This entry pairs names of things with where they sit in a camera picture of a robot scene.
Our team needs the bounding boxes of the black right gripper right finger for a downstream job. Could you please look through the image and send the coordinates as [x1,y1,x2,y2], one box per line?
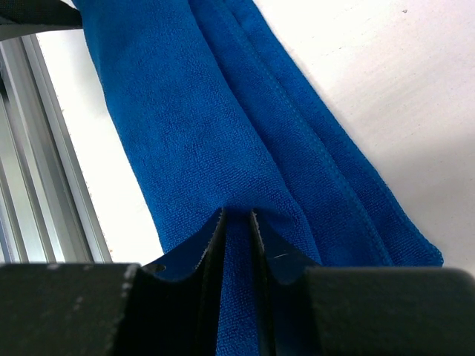
[250,214,474,355]

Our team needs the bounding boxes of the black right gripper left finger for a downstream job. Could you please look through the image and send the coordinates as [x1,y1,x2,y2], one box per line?
[1,210,226,355]

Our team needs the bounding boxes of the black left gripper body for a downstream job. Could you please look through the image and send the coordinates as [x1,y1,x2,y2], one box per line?
[1,0,82,41]

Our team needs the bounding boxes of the blue microfiber towel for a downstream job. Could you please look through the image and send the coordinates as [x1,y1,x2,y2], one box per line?
[75,1,443,355]

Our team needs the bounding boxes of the aluminium extrusion rail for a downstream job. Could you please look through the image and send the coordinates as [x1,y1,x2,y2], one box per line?
[1,36,112,263]

